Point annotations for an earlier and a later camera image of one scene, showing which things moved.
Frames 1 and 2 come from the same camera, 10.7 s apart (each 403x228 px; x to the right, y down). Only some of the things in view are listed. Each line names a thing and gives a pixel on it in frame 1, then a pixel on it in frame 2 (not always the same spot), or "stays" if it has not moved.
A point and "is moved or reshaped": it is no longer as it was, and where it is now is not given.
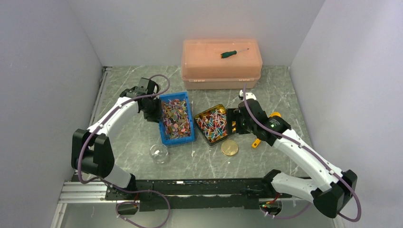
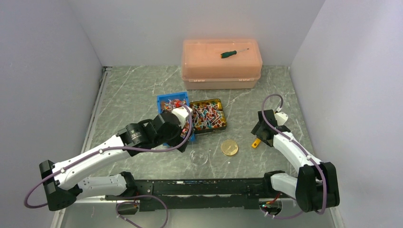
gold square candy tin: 211,124 is moved or reshaped
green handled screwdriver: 224,55 stays
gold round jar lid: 229,147 stays
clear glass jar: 158,153 → 198,157
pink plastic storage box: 221,63 stays
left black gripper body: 153,112 → 174,138
